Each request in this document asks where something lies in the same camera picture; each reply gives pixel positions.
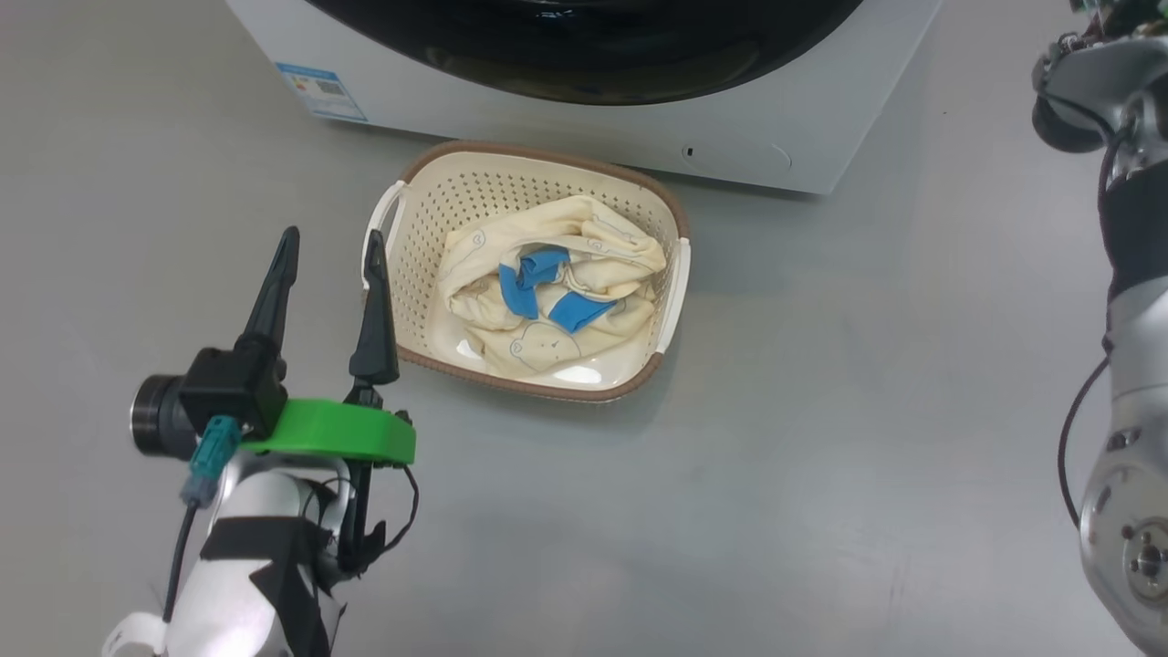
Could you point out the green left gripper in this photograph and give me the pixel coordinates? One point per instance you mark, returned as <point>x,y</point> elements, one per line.
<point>338,431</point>

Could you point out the white front-load washing machine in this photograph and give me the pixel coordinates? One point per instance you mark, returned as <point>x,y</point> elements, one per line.
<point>776,137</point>

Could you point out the blue energy label sticker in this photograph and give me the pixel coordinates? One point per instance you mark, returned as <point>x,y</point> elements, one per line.
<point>319,91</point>

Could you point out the cream garment with blue trim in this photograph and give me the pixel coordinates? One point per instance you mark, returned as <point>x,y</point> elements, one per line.
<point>484,301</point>

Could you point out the cream perforated laundry basket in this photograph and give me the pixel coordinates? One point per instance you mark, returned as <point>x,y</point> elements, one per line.
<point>429,201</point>

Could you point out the round dark washing machine door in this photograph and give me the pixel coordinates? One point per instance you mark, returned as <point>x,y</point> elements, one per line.
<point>584,46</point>

